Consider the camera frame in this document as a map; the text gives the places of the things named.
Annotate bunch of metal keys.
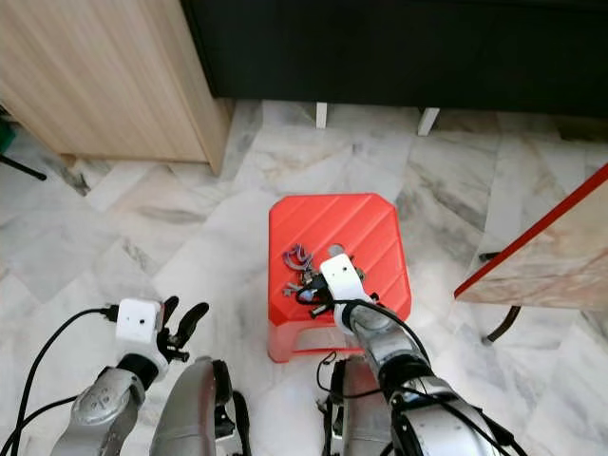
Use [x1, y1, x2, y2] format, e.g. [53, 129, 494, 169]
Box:
[282, 242, 338, 305]

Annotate silver left robot leg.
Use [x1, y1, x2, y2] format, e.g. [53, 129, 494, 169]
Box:
[147, 356, 243, 456]

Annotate silver robot leg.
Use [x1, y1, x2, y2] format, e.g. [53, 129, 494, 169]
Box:
[147, 356, 243, 456]
[318, 353, 400, 456]

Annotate red plastic stool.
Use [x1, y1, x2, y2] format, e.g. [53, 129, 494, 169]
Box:
[267, 193, 413, 364]

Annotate silver right robot leg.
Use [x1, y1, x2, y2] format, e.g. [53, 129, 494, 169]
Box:
[318, 353, 400, 456]

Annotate black tripod stand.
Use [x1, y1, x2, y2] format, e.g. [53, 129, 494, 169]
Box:
[0, 155, 48, 181]

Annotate marble top table black legs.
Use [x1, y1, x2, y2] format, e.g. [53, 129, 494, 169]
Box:
[454, 161, 608, 343]

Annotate light wooden cabinet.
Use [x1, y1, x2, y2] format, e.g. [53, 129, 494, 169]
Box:
[0, 0, 234, 177]

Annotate black low sideboard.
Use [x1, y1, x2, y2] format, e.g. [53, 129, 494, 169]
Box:
[182, 0, 608, 137]

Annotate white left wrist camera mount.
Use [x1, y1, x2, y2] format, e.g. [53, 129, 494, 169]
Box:
[114, 297, 166, 362]

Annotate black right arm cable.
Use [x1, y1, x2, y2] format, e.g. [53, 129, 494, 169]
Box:
[318, 298, 438, 376]

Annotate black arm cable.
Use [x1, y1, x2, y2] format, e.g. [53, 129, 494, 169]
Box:
[318, 298, 438, 376]
[0, 304, 120, 456]

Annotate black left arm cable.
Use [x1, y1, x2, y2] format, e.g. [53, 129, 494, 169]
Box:
[0, 304, 120, 456]

